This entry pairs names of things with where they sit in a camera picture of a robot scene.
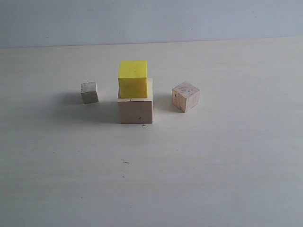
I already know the yellow cube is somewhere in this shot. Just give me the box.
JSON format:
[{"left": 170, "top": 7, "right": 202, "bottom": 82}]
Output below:
[{"left": 118, "top": 61, "right": 148, "bottom": 99}]

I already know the large wooden cube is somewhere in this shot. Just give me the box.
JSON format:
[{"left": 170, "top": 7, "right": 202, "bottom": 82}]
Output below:
[{"left": 117, "top": 78, "right": 153, "bottom": 124}]

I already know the medium wooden cube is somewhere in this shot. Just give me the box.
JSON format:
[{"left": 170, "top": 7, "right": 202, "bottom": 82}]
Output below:
[{"left": 172, "top": 81, "right": 200, "bottom": 113}]

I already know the small wooden cube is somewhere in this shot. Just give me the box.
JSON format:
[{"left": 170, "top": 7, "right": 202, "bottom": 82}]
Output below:
[{"left": 80, "top": 82, "right": 98, "bottom": 104}]

